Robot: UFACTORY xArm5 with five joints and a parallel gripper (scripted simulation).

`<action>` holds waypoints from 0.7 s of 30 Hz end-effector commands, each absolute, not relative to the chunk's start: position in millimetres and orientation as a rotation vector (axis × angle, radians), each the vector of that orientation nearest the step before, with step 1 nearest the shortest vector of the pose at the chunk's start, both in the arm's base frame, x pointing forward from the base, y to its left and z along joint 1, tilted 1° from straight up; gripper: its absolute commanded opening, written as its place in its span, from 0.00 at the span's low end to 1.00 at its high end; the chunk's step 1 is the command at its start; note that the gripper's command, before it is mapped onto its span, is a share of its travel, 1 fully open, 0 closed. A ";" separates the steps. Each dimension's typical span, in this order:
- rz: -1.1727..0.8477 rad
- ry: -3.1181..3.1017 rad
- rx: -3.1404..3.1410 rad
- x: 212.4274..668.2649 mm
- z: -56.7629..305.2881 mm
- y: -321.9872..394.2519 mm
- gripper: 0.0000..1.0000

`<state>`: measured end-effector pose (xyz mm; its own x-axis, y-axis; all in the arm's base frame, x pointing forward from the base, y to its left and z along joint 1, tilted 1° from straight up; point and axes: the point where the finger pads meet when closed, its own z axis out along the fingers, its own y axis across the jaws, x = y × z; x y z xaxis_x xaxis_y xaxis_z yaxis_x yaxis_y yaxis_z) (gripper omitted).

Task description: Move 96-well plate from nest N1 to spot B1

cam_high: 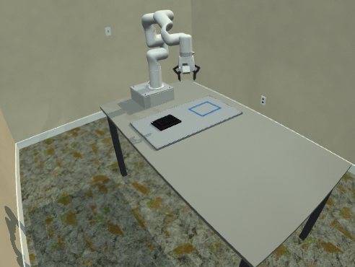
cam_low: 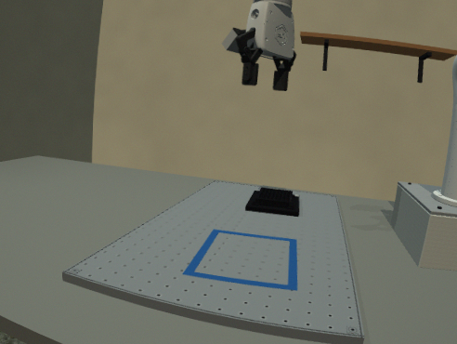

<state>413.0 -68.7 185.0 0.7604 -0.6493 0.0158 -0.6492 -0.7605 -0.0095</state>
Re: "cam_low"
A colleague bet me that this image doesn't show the blue taped square outline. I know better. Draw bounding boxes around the blue taped square outline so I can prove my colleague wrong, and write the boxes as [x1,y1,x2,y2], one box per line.
[183,230,297,291]

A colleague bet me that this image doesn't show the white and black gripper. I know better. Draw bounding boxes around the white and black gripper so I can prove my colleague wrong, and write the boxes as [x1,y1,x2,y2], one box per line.
[236,0,296,91]

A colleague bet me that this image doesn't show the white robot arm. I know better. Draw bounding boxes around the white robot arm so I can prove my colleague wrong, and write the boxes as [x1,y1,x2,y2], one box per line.
[222,27,457,207]

